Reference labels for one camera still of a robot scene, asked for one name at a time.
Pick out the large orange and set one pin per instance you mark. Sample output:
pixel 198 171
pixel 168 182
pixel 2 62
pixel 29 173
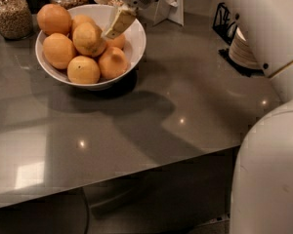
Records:
pixel 88 41

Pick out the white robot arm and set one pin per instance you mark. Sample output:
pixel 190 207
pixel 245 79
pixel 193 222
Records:
pixel 262 186

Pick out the white ceramic bowl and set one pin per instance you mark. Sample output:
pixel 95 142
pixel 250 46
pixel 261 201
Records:
pixel 134 46

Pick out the right glass granola jar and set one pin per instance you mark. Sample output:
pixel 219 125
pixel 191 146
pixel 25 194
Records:
pixel 114 3

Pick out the orange back right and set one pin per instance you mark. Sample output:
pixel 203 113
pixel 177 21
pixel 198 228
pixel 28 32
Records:
pixel 117 42

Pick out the white paper sign stand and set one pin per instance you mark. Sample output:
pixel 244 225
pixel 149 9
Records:
pixel 172 10

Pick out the orange back middle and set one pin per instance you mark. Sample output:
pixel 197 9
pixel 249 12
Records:
pixel 79 19

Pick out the orange front right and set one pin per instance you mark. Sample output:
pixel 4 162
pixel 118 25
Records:
pixel 113 63

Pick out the orange top left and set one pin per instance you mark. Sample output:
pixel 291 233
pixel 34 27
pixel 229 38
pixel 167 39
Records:
pixel 53 18

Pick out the left glass cereal jar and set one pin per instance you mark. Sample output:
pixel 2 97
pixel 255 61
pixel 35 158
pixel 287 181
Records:
pixel 15 19

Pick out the stack of paper plates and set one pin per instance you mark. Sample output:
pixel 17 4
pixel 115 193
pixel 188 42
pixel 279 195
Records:
pixel 240 52

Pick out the black wire rack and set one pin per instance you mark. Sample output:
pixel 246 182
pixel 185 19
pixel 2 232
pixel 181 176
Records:
pixel 225 26

